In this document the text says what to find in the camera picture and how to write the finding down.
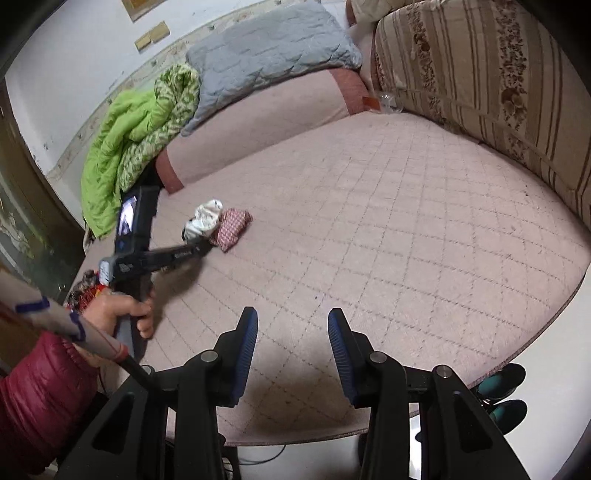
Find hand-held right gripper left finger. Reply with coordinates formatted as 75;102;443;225
55;306;259;480

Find person's left hand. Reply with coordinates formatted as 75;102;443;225
82;290;156;341

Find pink bolster cushion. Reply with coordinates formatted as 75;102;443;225
156;68;373;195

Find clear bottle orange label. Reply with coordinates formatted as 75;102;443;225
362;91;406;114

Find green shoe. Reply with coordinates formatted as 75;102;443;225
488;399;528;435
475;363;527;400

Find green patterned blanket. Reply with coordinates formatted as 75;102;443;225
81;62;202;239

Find red plaid scrunchie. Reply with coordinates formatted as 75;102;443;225
210;209;253;253

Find white cloth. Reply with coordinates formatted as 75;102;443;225
353;0;417;25

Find tan paper wall pieces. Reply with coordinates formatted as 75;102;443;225
134;21;170;50

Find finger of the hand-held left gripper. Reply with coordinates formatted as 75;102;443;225
145;241;214;274

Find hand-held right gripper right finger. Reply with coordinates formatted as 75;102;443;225
327;308;532;480

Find striped floral sofa cushion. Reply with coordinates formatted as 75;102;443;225
373;0;591;228

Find dark wooden door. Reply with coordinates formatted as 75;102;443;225
0;78;87;297

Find grey quilted pillow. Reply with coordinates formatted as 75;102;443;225
180;0;363;137

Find person's left forearm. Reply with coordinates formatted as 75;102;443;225
0;272;131;477

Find white cherry print scrunchie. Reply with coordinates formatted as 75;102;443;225
184;199;225;237

